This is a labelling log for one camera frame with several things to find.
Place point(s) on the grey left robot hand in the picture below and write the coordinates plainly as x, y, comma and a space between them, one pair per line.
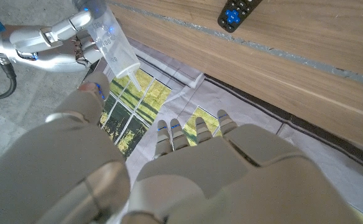
200, 174

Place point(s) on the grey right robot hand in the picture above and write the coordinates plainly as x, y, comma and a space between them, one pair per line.
44, 46

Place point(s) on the large clear plastic syringe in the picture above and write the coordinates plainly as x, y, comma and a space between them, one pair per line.
113, 43

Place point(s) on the black TV remote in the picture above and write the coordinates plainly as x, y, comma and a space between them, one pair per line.
236, 14

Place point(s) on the printed window backdrop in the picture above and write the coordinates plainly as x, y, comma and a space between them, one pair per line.
175, 99

